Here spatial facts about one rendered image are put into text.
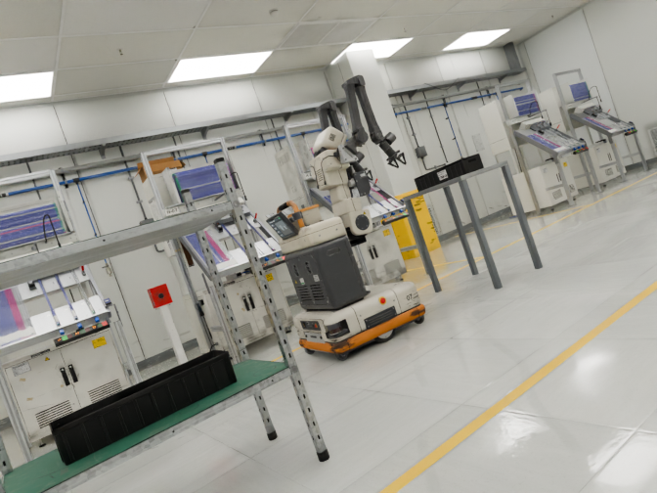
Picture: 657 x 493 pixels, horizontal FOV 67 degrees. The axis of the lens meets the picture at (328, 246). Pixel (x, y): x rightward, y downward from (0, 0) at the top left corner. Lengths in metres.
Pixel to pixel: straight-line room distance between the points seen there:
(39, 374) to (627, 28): 9.53
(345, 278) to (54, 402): 2.24
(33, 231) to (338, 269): 2.35
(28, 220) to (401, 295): 2.76
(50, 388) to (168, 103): 3.65
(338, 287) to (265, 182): 3.75
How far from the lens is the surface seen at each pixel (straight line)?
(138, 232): 1.61
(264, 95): 6.96
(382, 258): 5.15
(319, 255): 2.90
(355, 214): 3.22
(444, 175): 3.74
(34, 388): 4.05
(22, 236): 4.24
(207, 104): 6.58
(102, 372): 4.08
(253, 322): 4.38
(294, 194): 5.32
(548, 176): 7.59
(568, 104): 8.83
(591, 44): 10.46
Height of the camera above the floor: 0.74
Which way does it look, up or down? 2 degrees down
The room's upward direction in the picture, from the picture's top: 19 degrees counter-clockwise
